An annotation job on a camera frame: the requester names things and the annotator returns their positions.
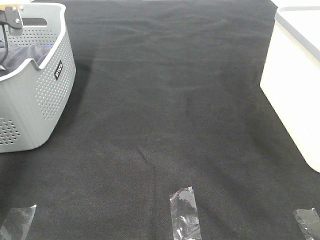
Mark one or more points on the centre clear tape strip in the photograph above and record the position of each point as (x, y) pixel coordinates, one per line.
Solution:
(184, 215)

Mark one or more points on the black table cloth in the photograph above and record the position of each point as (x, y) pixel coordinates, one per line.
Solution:
(166, 96)

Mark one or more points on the grey perforated laundry basket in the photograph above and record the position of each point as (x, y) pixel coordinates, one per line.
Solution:
(32, 98)

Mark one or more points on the grey towel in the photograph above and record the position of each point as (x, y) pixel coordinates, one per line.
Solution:
(18, 54)

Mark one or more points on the right clear tape strip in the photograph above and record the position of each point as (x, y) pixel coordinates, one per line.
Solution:
(309, 223)

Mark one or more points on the left clear tape strip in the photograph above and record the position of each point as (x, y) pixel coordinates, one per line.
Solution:
(17, 223)

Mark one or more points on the white plastic storage box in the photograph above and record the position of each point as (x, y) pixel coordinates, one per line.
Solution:
(291, 77)

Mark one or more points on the clear tape strip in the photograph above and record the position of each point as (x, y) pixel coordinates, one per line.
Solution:
(17, 223)
(309, 223)
(184, 215)

